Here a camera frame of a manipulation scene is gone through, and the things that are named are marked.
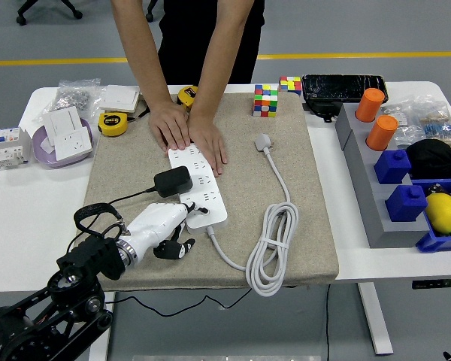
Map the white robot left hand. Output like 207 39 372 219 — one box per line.
123 202 210 267

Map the person's left hand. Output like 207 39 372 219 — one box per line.
187 112 229 177

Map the person's right hand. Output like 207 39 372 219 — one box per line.
148 100 192 152

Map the thin black adapter cord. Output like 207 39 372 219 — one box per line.
107 187 300 320

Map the black plug adapter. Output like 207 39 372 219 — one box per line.
153 165 194 199

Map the white power strip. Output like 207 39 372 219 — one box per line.
168 144 229 235

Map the yellow black tape measure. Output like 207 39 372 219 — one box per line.
177 85 199 112
97 111 130 138

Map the beige fabric mat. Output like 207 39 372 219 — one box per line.
81 92 341 293

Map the large colourful puzzle cube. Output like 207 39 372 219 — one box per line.
252 83 280 118

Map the black table control panel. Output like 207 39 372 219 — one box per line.
411 278 451 290

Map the person's torso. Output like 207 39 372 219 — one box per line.
157 0 266 86

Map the small colourful puzzle cube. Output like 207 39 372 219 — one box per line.
278 75 304 97

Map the clear bag of screws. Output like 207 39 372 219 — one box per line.
32 77 102 123

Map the blue plastic bin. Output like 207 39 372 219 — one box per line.
411 177 451 253

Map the black office chair leg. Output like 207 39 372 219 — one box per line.
144 0 162 23

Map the white table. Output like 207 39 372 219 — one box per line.
0 80 451 361

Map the purple bowl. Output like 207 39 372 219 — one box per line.
32 117 95 169

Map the black wrapped tray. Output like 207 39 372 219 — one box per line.
301 73 390 105

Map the yellow lemon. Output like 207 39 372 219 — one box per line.
424 193 451 236

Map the blue square block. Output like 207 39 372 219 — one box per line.
385 184 428 223
374 149 413 185

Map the grey block holder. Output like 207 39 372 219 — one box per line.
334 102 431 250

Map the white circuit breaker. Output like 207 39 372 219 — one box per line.
0 126 33 170

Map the orange cylinder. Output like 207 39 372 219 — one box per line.
365 114 399 152
355 87 386 123

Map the black office chair base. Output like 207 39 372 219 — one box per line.
15 0 84 26

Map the clear bag of small parts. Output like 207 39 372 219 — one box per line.
382 96 425 150

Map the black cloth bundle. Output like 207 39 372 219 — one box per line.
404 138 451 181

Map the clear bag of resistors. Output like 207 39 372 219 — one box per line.
416 99 451 147

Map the white power cord with plug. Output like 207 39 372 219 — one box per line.
206 133 300 298

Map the white flat switch plate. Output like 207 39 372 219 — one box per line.
97 84 142 114

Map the white wall socket panel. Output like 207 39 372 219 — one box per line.
53 127 94 162

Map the white wall switch panel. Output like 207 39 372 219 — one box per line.
41 105 84 147

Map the black device with strap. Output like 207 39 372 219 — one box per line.
303 99 343 124

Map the black table cable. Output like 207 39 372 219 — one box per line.
324 284 332 361

